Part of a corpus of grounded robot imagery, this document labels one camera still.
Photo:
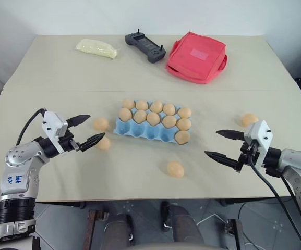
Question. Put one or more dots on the rusty metal bar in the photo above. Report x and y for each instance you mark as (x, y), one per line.
(95, 229)
(235, 234)

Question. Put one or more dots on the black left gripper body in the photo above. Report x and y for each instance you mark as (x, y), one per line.
(67, 143)

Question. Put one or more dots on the red fabric bag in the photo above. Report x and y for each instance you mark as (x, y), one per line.
(197, 58)

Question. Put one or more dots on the blue egg tray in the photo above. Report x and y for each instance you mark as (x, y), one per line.
(145, 131)

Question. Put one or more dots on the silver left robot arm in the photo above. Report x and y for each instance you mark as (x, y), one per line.
(17, 179)

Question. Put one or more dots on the brown egg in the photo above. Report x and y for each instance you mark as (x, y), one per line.
(128, 103)
(140, 116)
(156, 106)
(141, 105)
(169, 109)
(182, 137)
(125, 114)
(101, 124)
(175, 169)
(153, 118)
(104, 144)
(184, 112)
(169, 122)
(248, 118)
(183, 124)

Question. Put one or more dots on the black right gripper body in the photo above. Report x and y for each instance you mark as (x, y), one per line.
(246, 153)

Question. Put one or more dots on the clear bag of white grains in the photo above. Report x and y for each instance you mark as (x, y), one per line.
(96, 48)

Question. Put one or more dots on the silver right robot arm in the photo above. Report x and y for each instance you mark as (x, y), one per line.
(296, 166)

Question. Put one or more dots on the black handheld remote controller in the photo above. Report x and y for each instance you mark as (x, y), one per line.
(145, 45)

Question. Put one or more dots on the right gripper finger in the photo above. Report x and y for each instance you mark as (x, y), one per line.
(222, 159)
(231, 134)

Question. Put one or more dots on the dark rounded shape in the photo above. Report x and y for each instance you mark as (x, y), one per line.
(185, 226)
(119, 231)

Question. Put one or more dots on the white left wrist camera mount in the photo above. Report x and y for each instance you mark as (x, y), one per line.
(54, 127)

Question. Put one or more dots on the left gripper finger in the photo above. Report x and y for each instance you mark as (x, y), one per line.
(93, 140)
(79, 119)

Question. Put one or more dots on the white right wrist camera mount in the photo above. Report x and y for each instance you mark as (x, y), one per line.
(261, 135)

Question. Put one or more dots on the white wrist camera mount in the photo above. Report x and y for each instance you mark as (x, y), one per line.
(54, 127)
(261, 135)

